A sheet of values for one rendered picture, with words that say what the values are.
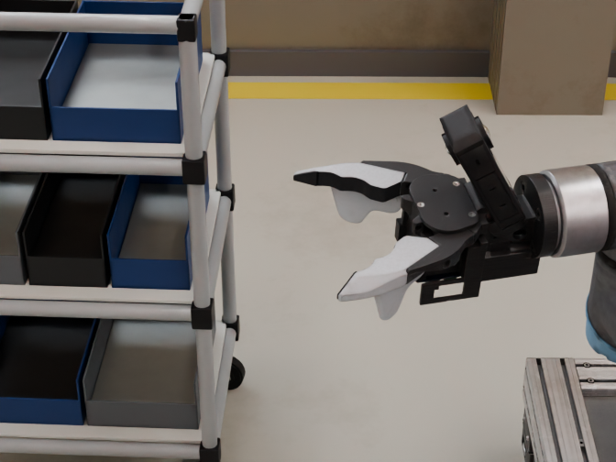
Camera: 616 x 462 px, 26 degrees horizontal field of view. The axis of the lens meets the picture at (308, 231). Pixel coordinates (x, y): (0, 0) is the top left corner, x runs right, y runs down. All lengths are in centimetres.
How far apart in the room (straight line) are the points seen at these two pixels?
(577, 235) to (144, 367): 157
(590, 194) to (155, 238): 137
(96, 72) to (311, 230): 112
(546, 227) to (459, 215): 8
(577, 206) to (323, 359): 182
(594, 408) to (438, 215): 146
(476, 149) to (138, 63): 136
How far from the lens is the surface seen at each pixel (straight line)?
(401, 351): 292
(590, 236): 113
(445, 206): 109
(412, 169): 113
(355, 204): 114
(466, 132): 104
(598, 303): 121
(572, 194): 112
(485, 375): 288
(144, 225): 243
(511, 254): 113
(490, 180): 107
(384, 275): 103
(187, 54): 201
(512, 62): 377
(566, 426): 243
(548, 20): 373
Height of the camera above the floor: 183
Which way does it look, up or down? 34 degrees down
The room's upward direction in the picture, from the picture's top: straight up
